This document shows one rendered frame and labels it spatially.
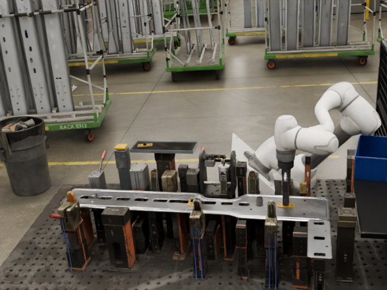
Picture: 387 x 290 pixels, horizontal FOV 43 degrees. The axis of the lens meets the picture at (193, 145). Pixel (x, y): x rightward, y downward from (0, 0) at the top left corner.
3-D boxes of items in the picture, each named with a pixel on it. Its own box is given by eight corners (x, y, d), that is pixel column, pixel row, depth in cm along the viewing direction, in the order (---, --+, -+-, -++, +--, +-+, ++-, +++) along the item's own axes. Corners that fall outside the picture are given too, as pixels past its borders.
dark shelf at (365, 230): (360, 238, 208) (360, 232, 207) (346, 153, 288) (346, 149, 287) (416, 241, 203) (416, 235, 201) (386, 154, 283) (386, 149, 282)
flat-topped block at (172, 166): (161, 219, 292) (154, 151, 275) (164, 212, 300) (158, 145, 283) (177, 220, 290) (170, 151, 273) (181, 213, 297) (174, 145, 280)
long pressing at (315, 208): (54, 209, 254) (54, 206, 254) (74, 189, 274) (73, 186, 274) (330, 223, 222) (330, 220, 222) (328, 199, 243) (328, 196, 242)
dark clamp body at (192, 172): (186, 237, 273) (181, 175, 259) (192, 224, 285) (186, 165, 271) (205, 238, 271) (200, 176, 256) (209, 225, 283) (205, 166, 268)
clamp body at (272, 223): (260, 290, 228) (258, 225, 214) (262, 274, 238) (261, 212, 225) (280, 291, 225) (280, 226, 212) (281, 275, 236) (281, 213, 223)
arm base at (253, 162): (241, 148, 316) (247, 142, 314) (265, 167, 323) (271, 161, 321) (243, 161, 300) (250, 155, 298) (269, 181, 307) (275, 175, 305)
